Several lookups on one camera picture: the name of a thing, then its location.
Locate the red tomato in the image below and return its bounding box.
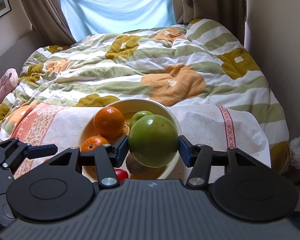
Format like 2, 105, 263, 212
115, 168, 129, 185

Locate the large green apple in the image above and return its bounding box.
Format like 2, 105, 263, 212
128, 114, 179, 167

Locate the orange front in bowl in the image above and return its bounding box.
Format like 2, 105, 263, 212
80, 135, 110, 152

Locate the orange in bowl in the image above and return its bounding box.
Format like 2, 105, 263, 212
80, 135, 110, 152
93, 107, 125, 138

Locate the brown kiwi in bowl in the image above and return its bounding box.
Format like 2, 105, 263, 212
126, 154, 164, 178

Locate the orange back in bowl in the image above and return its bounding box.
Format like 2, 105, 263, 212
93, 107, 125, 138

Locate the white pink-bordered cloth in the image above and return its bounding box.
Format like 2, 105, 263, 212
0, 101, 272, 181

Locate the small green apple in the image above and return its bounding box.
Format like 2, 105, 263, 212
129, 111, 153, 128

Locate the cream ceramic bowl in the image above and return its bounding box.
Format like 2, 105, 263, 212
77, 99, 181, 179

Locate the pink plush pillow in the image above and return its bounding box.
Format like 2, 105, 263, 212
0, 68, 18, 104

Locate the grey bed headboard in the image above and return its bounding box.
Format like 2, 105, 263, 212
0, 30, 48, 78

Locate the floral striped duvet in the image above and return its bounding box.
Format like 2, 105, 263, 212
0, 19, 290, 172

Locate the brown left curtain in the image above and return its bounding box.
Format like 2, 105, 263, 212
21, 0, 76, 46

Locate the brown curtain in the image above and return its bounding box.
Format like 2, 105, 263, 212
21, 0, 76, 46
172, 0, 247, 44

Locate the light blue window cloth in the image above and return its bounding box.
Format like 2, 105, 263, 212
60, 0, 175, 41

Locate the brown right curtain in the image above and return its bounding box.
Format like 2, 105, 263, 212
172, 0, 247, 44

